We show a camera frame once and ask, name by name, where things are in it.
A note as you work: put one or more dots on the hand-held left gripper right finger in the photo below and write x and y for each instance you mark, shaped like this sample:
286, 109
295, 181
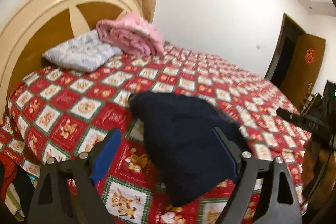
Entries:
230, 150

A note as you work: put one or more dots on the navy patterned knit sweater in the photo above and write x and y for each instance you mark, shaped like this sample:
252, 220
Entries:
183, 140

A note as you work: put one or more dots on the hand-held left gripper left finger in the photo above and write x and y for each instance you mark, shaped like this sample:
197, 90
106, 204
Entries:
105, 158

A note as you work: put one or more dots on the red paper door decoration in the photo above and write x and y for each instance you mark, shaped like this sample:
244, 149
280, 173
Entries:
309, 56

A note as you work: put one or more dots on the person's right hand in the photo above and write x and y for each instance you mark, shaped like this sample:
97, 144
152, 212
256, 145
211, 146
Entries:
309, 161

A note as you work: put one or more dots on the red garment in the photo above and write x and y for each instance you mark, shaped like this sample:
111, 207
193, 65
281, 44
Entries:
8, 174

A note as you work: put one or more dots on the red checked printed bedspread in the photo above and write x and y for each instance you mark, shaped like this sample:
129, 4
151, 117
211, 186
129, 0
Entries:
65, 98

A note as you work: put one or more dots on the grey floral pillow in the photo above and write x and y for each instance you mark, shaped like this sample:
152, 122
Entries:
78, 53

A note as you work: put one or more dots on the dark wooden door frame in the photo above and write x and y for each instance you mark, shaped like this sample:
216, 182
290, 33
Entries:
278, 50

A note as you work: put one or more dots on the pink folded blanket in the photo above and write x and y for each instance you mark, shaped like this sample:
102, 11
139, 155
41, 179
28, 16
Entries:
131, 35

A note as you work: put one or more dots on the cream wooden headboard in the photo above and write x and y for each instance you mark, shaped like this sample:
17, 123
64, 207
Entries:
31, 29

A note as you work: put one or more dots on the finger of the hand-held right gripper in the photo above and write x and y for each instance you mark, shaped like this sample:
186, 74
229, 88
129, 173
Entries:
295, 120

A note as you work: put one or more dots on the brown wooden door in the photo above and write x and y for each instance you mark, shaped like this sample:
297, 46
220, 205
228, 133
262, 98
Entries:
302, 74

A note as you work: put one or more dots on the wooden chair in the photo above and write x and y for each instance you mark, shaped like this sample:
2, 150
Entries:
308, 103

